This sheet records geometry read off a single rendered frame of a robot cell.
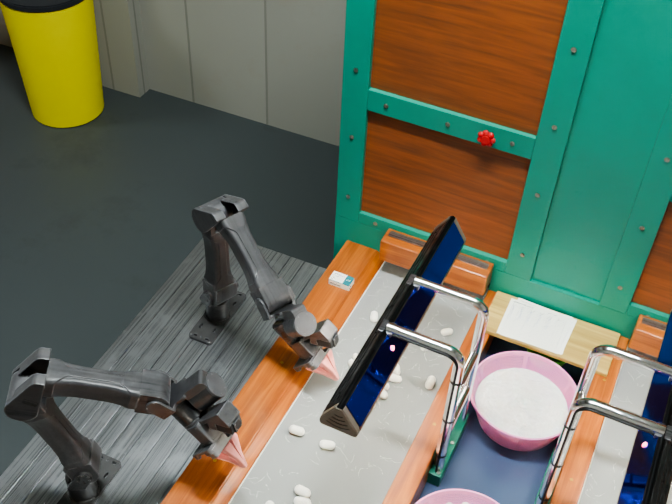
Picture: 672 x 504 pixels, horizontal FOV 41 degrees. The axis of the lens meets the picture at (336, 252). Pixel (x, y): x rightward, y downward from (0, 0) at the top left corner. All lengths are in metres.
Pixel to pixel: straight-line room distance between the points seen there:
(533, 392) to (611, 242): 0.41
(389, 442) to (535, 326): 0.51
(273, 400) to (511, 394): 0.58
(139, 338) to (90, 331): 0.97
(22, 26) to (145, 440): 2.31
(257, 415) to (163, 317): 0.48
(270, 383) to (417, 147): 0.68
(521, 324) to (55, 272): 1.95
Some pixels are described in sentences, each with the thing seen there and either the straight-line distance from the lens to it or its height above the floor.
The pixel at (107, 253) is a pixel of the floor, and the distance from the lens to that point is 3.66.
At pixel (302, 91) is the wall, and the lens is 4.07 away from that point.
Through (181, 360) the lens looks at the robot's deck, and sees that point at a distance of 2.35.
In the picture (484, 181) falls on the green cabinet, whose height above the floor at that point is 1.10.
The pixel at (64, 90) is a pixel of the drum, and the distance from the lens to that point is 4.23.
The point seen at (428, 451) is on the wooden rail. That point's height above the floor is 0.76.
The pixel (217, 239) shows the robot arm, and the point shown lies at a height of 1.00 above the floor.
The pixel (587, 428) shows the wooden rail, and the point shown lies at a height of 0.77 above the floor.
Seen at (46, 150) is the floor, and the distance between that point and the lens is 4.24.
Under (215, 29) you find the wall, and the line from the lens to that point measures 4.14.
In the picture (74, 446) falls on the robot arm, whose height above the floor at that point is 0.88.
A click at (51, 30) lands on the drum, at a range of 4.06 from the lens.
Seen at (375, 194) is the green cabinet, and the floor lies 0.95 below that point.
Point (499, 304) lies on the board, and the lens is 2.39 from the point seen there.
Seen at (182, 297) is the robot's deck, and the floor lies 0.67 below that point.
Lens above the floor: 2.47
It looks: 43 degrees down
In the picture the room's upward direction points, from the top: 3 degrees clockwise
